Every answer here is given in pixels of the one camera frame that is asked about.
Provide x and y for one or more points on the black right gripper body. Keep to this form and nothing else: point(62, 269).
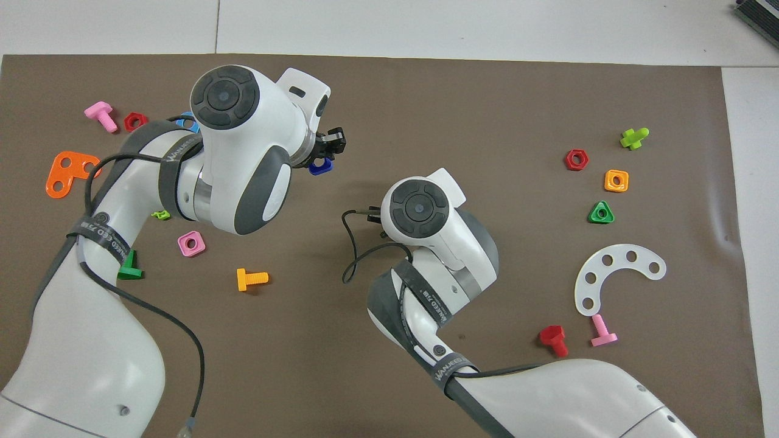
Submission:
point(374, 215)

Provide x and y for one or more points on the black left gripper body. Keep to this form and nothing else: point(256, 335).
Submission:
point(321, 146)

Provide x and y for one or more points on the blue square plastic nut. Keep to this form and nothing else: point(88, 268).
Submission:
point(320, 166)

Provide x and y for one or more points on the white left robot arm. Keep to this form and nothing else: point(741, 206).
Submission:
point(243, 152)

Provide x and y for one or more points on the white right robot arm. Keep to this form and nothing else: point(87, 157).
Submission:
point(438, 243)

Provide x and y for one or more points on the orange plastic screw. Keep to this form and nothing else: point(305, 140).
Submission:
point(251, 279)

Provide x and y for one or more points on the pink square plastic nut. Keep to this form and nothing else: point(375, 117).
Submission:
point(191, 244)

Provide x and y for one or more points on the green cross-shaped plastic nut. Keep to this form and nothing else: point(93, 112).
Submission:
point(160, 215)

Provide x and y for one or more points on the red hexagonal plastic nut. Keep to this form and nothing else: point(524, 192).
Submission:
point(135, 121)
point(576, 159)

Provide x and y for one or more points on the red plastic screw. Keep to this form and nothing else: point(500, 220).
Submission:
point(555, 339)

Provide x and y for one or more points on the pink plastic screw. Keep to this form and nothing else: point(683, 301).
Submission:
point(602, 334)
point(101, 113)

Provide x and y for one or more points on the green triangular plastic nut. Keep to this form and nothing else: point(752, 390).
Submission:
point(601, 213)

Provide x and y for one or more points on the dark green plastic screw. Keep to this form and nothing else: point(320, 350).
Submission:
point(130, 269)

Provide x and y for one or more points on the orange square plastic nut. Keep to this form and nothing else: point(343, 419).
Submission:
point(616, 180)

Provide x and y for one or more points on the lime cross-head plastic screw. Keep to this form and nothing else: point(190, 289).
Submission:
point(633, 139)

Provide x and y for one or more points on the brown table mat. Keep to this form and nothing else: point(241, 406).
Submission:
point(426, 103)

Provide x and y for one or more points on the blue two-hole plastic strip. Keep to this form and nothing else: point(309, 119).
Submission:
point(190, 124)

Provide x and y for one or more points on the white curved perforated plate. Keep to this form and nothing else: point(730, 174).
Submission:
point(585, 281)

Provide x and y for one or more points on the orange angled plastic plate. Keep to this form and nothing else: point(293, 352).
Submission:
point(66, 171)

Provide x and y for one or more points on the grey ribbed electronic device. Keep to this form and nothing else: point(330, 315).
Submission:
point(761, 15)

